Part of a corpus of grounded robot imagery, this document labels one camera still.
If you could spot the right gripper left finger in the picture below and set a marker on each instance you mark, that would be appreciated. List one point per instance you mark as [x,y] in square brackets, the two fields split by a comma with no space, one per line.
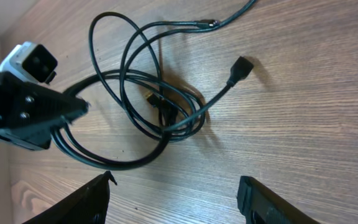
[88,204]

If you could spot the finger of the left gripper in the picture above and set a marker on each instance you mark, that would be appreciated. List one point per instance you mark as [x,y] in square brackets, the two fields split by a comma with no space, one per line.
[35,143]
[28,104]

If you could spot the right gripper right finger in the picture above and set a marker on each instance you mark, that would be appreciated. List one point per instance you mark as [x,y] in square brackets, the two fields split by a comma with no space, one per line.
[260,205]

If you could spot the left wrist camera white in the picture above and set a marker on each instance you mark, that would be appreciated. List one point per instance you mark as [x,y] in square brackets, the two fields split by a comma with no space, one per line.
[30,62]

